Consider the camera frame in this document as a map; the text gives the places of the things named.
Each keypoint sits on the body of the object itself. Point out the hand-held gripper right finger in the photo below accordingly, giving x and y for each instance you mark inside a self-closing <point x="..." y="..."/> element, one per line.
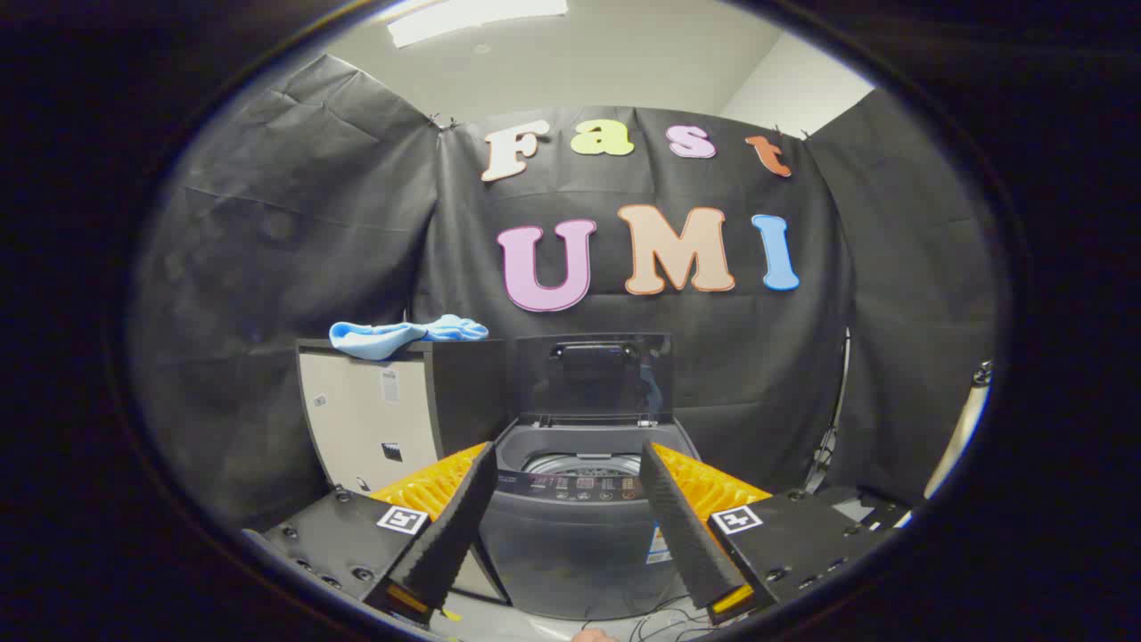
<point x="682" y="535"/>

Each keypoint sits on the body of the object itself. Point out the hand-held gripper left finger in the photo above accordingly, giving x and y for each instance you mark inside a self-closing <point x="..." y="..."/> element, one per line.
<point x="450" y="535"/>

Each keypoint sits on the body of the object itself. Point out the grey top-load washing machine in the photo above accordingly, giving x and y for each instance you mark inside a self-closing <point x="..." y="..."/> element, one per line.
<point x="570" y="553"/>

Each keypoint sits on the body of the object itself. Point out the light blue cloth garment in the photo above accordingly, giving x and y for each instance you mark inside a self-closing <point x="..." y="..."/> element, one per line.
<point x="374" y="340"/>

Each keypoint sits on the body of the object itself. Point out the beige and dark cabinet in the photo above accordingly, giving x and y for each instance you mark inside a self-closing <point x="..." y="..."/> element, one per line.
<point x="357" y="419"/>

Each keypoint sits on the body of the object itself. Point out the white metal pole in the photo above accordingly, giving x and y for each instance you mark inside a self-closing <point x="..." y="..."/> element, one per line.
<point x="958" y="437"/>

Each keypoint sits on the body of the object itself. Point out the black backdrop cloth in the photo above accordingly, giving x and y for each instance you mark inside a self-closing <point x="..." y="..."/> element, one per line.
<point x="357" y="223"/>

